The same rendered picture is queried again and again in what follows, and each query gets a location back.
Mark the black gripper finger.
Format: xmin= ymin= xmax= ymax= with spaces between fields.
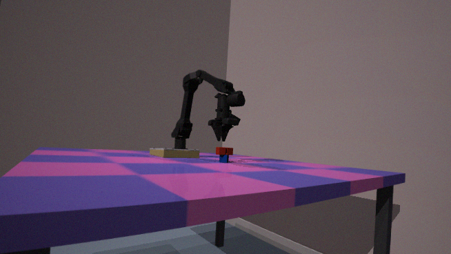
xmin=211 ymin=126 xmax=221 ymax=141
xmin=219 ymin=125 xmax=234 ymax=141

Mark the blue cube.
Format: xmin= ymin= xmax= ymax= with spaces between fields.
xmin=219 ymin=155 xmax=229 ymax=163

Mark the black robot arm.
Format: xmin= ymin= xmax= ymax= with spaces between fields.
xmin=171 ymin=70 xmax=245 ymax=149

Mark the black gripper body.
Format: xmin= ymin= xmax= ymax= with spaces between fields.
xmin=208 ymin=106 xmax=239 ymax=126

